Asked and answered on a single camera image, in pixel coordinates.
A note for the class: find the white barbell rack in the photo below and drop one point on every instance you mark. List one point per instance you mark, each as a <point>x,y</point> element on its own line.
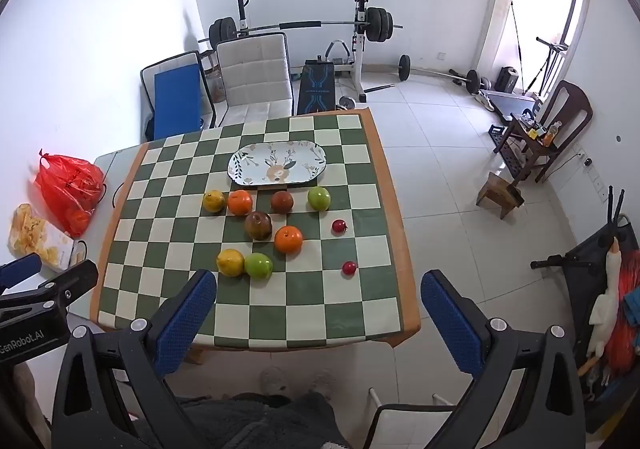
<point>360,49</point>

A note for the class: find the orange drink bottle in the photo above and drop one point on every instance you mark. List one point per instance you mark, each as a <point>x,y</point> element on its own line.
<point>552,134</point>

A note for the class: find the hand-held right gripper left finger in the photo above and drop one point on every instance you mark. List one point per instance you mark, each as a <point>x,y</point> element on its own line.
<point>186,324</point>

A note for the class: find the snack chips package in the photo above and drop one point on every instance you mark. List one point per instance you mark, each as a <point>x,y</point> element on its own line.
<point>37,236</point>

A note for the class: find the black treadmill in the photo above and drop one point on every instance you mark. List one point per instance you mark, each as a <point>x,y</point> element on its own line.
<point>515,108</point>

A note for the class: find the black blue weight bench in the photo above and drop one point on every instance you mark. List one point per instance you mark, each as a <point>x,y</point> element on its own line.
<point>315,89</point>

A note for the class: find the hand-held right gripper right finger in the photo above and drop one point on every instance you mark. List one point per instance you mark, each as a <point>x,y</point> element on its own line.
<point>450,324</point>

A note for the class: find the small metal dumbbell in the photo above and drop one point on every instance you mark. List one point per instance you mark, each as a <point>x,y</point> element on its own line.
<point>346,103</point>

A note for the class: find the curved barbell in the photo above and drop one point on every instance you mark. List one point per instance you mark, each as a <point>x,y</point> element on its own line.
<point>435,74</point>

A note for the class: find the large dark red apple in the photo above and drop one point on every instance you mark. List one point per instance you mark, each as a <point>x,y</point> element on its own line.
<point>258,226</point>

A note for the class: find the floral oval plate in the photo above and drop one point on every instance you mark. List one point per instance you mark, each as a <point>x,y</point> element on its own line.
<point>280,164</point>

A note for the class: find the small red cherry tomato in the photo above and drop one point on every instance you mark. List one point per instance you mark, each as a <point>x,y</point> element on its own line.
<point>349,268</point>
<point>339,227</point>

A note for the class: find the dark wooden chair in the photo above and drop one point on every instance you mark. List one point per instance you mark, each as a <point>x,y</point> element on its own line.
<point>565,114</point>

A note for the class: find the beige padded chair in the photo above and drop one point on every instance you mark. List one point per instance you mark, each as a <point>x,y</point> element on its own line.
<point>255,74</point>

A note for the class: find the small wooden stool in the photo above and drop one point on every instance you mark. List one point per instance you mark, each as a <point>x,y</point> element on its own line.
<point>500,194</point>

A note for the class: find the long barbell with black plates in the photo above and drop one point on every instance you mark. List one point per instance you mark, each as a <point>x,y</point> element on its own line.
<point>300,25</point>

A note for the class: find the red plastic bag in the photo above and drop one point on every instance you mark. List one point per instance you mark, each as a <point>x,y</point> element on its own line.
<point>67,191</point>

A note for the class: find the white goose plush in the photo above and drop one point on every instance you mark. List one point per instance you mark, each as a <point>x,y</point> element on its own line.
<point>606,299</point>

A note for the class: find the black perforated board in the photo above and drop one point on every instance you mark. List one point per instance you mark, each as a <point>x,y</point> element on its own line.
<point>507,154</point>

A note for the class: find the white wall socket strip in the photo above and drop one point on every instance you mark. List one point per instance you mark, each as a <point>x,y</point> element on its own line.
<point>595,179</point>

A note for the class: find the orange net cloth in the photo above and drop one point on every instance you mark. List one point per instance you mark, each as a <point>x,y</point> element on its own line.
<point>625,344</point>

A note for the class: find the orange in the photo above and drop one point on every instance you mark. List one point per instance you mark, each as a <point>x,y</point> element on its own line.
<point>240,203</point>
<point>288,239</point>

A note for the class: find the blue folded mat chair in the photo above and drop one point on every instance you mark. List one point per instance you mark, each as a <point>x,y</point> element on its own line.
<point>176,101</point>

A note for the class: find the green white checkered tablecloth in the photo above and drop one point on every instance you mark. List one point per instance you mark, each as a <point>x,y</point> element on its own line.
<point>260,289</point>

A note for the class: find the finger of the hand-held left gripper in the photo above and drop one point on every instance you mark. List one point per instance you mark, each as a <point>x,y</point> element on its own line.
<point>17,271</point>
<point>70,281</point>

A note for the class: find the black cylindrical appliance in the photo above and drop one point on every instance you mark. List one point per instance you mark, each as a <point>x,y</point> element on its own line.
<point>507,79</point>

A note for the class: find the grey fluffy slipper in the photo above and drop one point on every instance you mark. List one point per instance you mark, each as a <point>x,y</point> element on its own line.
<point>321,384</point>
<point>274,380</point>

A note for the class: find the green apple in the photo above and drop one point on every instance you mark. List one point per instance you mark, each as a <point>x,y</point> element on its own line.
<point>259,265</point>
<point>318,199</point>

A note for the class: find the small dark red apple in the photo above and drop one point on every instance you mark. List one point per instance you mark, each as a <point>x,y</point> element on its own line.
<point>281,201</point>

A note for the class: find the person's dark fleece clothing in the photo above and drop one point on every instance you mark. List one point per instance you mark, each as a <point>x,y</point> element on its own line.
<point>265,424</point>

